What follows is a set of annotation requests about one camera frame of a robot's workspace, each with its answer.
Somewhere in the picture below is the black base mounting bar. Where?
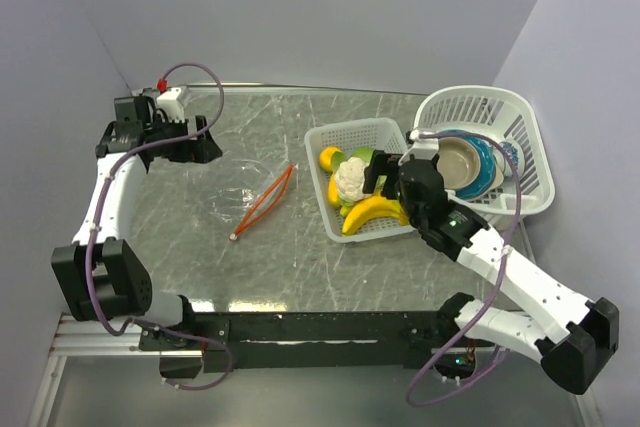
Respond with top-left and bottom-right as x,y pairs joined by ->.
139,311 -> 458,373

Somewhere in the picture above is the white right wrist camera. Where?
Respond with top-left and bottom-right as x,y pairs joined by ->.
398,128 -> 439,166

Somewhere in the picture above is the blue rimmed beige bowl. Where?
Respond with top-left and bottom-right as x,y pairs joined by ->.
437,130 -> 504,201

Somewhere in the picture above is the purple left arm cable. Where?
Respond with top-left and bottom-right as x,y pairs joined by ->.
83,62 -> 235,392

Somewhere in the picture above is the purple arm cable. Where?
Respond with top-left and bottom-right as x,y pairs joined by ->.
405,129 -> 524,407
83,62 -> 235,392

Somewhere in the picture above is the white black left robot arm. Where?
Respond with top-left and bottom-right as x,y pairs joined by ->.
51,87 -> 222,349

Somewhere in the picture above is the clear zip top bag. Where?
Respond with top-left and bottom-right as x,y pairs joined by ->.
194,158 -> 298,242

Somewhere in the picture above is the white fake cauliflower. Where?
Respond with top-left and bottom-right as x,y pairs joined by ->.
334,157 -> 368,204

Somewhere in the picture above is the yellow green fake citrus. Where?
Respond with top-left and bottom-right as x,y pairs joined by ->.
318,146 -> 347,173

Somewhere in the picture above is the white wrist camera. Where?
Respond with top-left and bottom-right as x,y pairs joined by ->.
398,128 -> 439,166
154,86 -> 192,123

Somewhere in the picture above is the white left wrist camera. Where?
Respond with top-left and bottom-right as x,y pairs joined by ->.
154,86 -> 192,123

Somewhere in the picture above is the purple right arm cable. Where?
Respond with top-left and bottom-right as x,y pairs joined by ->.
405,129 -> 524,407

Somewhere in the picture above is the white round slotted basket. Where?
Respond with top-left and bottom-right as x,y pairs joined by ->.
413,85 -> 555,218

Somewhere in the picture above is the yellow fake banana bunch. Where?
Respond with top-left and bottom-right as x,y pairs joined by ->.
342,195 -> 409,236

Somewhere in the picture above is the white rectangular perforated basket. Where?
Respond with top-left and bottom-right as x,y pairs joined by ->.
304,118 -> 413,243

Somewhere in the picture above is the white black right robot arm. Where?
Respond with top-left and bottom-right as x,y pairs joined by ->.
364,151 -> 620,395

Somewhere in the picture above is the blue white porcelain vase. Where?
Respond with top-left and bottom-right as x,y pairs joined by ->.
493,138 -> 525,179

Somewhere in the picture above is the yellow fake mango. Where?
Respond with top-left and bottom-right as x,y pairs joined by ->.
327,175 -> 345,209

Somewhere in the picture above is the green fake cabbage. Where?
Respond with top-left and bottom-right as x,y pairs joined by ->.
350,147 -> 387,192

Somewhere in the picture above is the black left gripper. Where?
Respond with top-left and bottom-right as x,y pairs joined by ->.
145,114 -> 222,164

